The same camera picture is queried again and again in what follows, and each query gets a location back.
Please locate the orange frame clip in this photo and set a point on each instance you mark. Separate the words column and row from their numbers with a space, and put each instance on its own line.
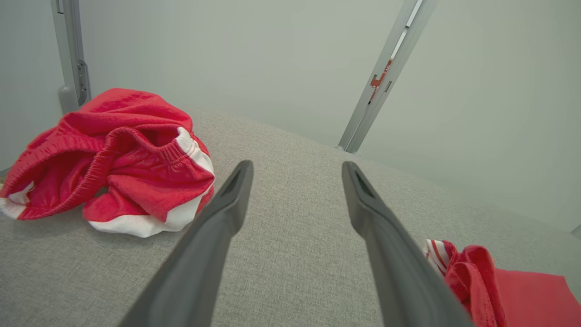
column 376, row 82

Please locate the grey partition frame post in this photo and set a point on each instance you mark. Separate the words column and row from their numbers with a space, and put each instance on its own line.
column 373, row 113
column 356, row 113

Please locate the red Bulls basketball jersey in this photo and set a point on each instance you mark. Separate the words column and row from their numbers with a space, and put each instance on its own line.
column 522, row 295

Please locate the red shorts with white stripe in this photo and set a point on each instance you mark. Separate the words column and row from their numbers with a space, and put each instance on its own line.
column 136, row 181

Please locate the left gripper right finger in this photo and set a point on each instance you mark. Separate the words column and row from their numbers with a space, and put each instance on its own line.
column 395, row 263

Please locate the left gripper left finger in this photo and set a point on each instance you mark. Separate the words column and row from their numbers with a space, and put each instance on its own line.
column 204, row 254

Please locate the grey slotted corner post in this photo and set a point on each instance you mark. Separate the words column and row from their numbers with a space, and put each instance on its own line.
column 68, row 45

